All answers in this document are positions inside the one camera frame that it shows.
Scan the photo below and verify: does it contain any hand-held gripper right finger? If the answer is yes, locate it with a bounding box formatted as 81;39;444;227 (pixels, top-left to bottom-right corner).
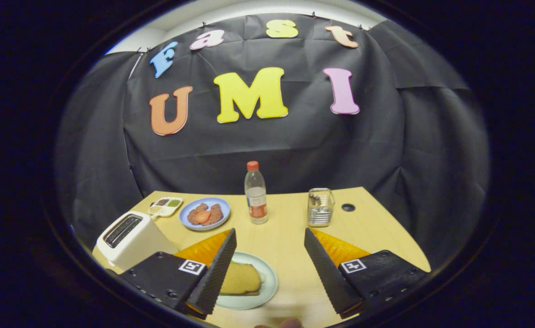
304;227;432;319

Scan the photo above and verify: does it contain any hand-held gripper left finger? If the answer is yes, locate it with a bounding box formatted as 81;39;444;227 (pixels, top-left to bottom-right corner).
118;228;238;319

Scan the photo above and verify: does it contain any brown toast slice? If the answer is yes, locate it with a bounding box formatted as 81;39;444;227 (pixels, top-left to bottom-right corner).
220;261;262;295

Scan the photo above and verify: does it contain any pale green plate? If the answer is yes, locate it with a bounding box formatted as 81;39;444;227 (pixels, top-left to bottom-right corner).
215;251;278;311

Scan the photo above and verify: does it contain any metal mesh utensil holder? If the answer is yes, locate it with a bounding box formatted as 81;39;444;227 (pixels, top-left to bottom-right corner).
307;187;336;228

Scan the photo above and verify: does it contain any brown meat patty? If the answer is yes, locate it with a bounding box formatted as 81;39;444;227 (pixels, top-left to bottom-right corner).
204;203;224;226
187;203;208;225

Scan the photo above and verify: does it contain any blue plate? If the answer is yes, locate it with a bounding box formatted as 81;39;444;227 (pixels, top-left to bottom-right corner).
179;197;231;231

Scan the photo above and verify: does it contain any white toaster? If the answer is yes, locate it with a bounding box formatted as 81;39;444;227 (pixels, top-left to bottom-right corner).
96;210;179;272

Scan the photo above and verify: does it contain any white seasoning tray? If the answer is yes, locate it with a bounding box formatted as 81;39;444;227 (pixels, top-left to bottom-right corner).
148;196;184;217

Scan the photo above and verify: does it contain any clear bottle with red cap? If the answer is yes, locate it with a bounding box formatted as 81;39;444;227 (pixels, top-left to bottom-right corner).
244;160;269;225

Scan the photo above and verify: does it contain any black backdrop cloth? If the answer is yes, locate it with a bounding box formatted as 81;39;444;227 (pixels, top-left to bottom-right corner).
54;13;490;269

